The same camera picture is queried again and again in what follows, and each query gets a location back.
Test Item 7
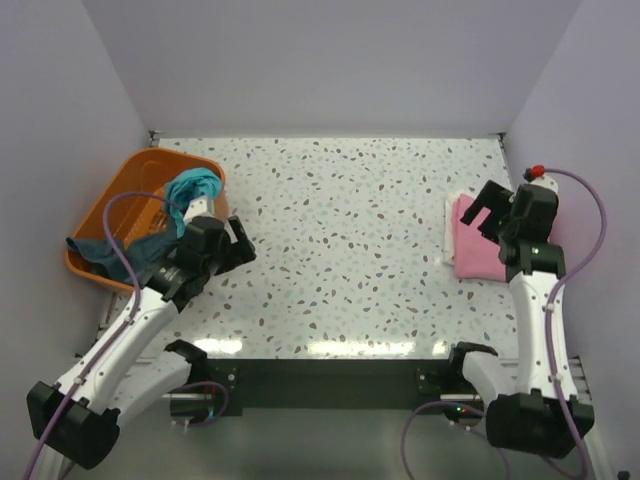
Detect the pink t shirt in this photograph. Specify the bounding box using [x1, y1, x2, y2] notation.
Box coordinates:
[451, 193, 506, 282]

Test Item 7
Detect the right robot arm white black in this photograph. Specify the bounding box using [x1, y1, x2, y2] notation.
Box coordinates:
[445, 181, 595, 459]

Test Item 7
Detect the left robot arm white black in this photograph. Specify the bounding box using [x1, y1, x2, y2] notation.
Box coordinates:
[27, 216, 256, 469]

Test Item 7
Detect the folded white t shirt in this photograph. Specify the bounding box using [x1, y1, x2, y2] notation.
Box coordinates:
[442, 190, 470, 266]

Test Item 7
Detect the turquoise t shirt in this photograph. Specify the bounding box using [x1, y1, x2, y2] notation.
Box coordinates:
[164, 168, 223, 239]

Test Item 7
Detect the dark teal t shirt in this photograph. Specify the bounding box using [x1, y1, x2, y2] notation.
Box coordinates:
[66, 220, 178, 285]

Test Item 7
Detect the orange plastic laundry basket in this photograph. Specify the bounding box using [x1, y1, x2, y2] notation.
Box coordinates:
[64, 147, 230, 296]

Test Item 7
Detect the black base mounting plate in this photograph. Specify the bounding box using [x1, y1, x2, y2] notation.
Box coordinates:
[186, 359, 484, 418]

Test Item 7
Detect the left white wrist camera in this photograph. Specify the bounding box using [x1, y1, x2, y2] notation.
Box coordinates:
[183, 195, 215, 225]

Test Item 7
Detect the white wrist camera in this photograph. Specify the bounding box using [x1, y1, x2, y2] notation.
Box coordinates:
[183, 195, 215, 225]
[523, 165, 559, 194]

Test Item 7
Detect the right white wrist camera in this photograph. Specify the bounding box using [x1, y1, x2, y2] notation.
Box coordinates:
[523, 165, 559, 194]

